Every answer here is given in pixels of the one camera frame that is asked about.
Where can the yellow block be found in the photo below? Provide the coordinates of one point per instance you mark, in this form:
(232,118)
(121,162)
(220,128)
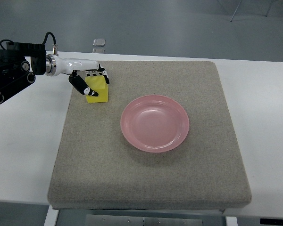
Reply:
(99,85)

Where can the pink plate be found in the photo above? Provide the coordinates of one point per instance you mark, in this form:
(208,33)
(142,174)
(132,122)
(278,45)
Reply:
(154,123)

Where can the grey fabric mat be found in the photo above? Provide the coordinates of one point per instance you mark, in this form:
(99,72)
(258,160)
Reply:
(96,167)

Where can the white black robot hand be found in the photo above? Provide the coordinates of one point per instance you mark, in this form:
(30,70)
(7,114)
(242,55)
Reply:
(72,66)

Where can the metal base plate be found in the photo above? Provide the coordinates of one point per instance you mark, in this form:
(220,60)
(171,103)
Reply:
(115,220)

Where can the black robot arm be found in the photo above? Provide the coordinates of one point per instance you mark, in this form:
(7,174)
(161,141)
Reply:
(20,63)

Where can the white table leg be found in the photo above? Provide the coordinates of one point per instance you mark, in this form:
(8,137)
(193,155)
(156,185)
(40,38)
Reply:
(51,217)

